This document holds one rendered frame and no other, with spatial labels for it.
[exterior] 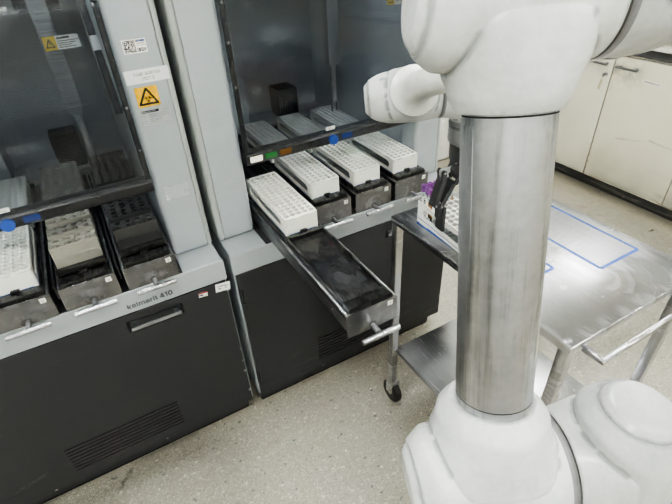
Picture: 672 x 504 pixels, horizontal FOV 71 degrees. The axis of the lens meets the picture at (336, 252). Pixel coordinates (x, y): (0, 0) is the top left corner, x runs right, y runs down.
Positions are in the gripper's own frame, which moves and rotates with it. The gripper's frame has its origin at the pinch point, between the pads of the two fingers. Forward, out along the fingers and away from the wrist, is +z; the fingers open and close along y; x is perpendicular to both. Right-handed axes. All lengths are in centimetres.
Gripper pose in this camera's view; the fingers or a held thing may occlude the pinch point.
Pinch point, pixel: (457, 216)
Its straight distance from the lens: 126.3
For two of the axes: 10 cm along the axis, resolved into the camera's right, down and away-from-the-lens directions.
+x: -4.4, -5.1, 7.4
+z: 0.5, 8.1, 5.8
